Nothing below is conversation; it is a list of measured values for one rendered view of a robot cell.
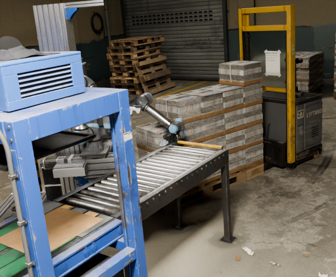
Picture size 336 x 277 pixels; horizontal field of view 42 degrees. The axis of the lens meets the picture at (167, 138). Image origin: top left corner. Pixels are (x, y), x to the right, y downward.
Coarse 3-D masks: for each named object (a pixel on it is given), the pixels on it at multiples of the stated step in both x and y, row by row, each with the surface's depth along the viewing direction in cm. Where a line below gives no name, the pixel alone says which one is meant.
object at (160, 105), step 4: (164, 96) 451; (168, 96) 449; (172, 96) 449; (156, 100) 446; (160, 100) 441; (164, 100) 435; (156, 104) 448; (160, 104) 442; (164, 104) 437; (156, 108) 449; (160, 108) 444; (164, 108) 438; (160, 112) 445; (164, 112) 439
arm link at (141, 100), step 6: (138, 96) 402; (144, 96) 401; (138, 102) 398; (144, 102) 396; (144, 108) 395; (150, 108) 395; (150, 114) 397; (156, 114) 394; (162, 114) 396; (162, 120) 394; (168, 120) 394; (168, 126) 393; (174, 126) 390; (174, 132) 391
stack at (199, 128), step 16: (240, 112) 472; (144, 128) 427; (160, 128) 423; (192, 128) 435; (208, 128) 448; (224, 128) 461; (144, 144) 431; (224, 144) 464; (240, 144) 480; (240, 160) 485; (208, 176) 460; (240, 176) 489; (192, 192) 449; (208, 192) 463
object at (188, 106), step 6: (186, 96) 443; (192, 96) 440; (174, 102) 424; (180, 102) 420; (186, 102) 425; (192, 102) 430; (198, 102) 434; (174, 108) 426; (180, 108) 421; (186, 108) 427; (192, 108) 432; (198, 108) 437; (174, 114) 427; (180, 114) 423; (186, 114) 428; (192, 114) 433; (198, 114) 437
